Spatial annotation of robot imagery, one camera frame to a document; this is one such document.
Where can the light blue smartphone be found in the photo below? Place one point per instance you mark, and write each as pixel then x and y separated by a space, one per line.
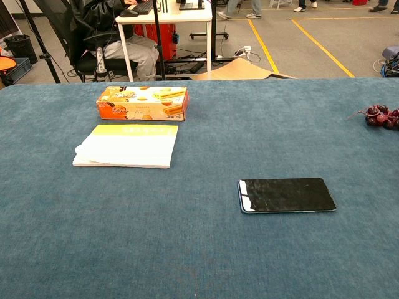
pixel 286 194

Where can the white yellow notebook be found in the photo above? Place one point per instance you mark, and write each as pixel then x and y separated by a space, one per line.
pixel 131 146

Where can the orange biscuit box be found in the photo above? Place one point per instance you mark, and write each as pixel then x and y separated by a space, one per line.
pixel 140 109

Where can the black power strip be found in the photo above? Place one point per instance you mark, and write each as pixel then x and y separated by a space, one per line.
pixel 196 67

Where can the brown cardboard sheet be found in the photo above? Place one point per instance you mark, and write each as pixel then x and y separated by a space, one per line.
pixel 240 70

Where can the blue table cloth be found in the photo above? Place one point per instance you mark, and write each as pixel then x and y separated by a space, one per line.
pixel 199 249

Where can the white power strip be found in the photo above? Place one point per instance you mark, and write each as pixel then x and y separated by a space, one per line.
pixel 247 49

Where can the black tripod stand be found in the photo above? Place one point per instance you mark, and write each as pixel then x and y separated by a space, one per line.
pixel 159 40
pixel 34 29

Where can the black rolling stand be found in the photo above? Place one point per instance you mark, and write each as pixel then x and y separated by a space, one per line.
pixel 215 31

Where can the red suitcase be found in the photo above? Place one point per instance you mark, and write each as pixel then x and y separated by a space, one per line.
pixel 149 34

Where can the office chair base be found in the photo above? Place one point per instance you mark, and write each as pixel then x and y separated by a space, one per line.
pixel 93 67

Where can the white desk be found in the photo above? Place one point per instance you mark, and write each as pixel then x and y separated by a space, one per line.
pixel 174 16

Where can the black monitor base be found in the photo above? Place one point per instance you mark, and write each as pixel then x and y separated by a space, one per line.
pixel 191 6

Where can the walking person grey trousers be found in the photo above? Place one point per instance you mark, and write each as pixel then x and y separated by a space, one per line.
pixel 255 7

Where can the black keyboard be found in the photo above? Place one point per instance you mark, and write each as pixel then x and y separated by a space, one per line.
pixel 143 7

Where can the black computer mouse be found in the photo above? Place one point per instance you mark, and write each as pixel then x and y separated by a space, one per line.
pixel 128 13

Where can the seated person grey trousers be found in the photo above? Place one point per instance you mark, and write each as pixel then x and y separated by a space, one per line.
pixel 93 15

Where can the standing person white shoes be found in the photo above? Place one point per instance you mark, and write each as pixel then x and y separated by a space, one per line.
pixel 300 8

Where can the dark red grape bunch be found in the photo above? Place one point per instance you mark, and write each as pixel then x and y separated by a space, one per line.
pixel 380 118

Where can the grey plastic crate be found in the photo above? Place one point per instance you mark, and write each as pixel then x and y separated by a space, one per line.
pixel 22 68

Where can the black waste bin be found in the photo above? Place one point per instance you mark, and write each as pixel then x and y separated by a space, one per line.
pixel 20 46

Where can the orange round reflector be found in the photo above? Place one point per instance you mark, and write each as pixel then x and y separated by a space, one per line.
pixel 6 62

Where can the walking person dark shoes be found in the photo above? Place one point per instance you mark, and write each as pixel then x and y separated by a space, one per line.
pixel 377 7

